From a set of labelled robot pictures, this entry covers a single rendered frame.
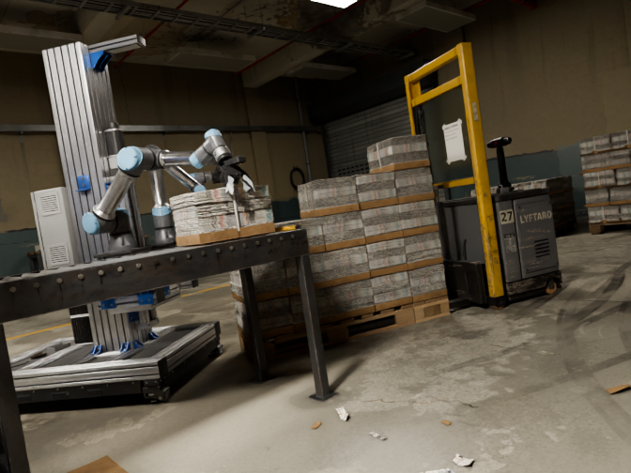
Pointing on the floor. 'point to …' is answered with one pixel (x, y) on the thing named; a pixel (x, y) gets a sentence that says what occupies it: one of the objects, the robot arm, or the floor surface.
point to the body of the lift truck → (510, 238)
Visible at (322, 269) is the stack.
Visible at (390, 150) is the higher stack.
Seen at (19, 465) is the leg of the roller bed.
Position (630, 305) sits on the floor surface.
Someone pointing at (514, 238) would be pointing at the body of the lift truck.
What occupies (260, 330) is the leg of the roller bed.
